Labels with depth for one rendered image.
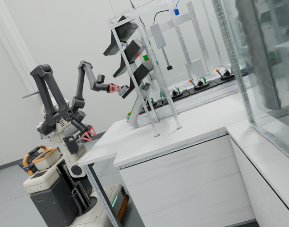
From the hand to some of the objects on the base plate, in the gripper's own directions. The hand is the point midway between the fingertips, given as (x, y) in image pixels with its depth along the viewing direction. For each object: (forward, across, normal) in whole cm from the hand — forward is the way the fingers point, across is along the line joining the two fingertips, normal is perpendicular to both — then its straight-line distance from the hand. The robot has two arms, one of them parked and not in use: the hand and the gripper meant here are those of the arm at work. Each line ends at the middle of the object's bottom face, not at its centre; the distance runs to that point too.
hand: (119, 88), depth 179 cm
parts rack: (+42, +6, -23) cm, 48 cm away
